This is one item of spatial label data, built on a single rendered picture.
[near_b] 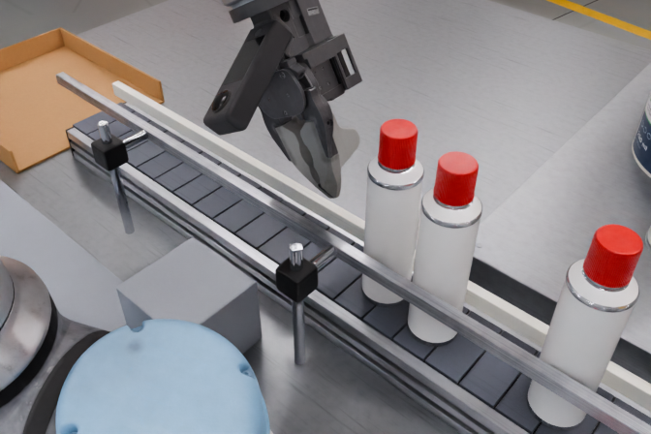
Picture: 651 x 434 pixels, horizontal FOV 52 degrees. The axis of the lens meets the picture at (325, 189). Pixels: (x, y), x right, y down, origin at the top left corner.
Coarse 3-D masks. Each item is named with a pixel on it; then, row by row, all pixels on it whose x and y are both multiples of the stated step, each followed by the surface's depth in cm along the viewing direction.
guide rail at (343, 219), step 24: (120, 96) 97; (144, 96) 94; (168, 120) 91; (216, 144) 85; (240, 168) 84; (264, 168) 81; (288, 192) 79; (312, 192) 77; (336, 216) 75; (480, 288) 66; (504, 312) 64; (528, 336) 63; (624, 384) 58; (648, 384) 57; (648, 408) 57
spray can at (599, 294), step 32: (608, 256) 46; (576, 288) 49; (608, 288) 48; (576, 320) 49; (608, 320) 48; (544, 352) 55; (576, 352) 51; (608, 352) 51; (544, 416) 57; (576, 416) 56
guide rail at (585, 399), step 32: (96, 96) 85; (192, 160) 75; (256, 192) 70; (288, 224) 67; (352, 256) 63; (416, 288) 59; (448, 320) 57; (512, 352) 54; (544, 384) 53; (576, 384) 52; (608, 416) 50
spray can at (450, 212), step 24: (456, 168) 53; (432, 192) 56; (456, 192) 53; (432, 216) 55; (456, 216) 54; (480, 216) 56; (432, 240) 56; (456, 240) 56; (432, 264) 58; (456, 264) 57; (432, 288) 60; (456, 288) 59; (432, 336) 64
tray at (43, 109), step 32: (64, 32) 121; (0, 64) 116; (32, 64) 118; (64, 64) 118; (96, 64) 118; (128, 64) 111; (0, 96) 110; (32, 96) 110; (64, 96) 110; (160, 96) 108; (0, 128) 102; (32, 128) 102; (64, 128) 102; (32, 160) 96
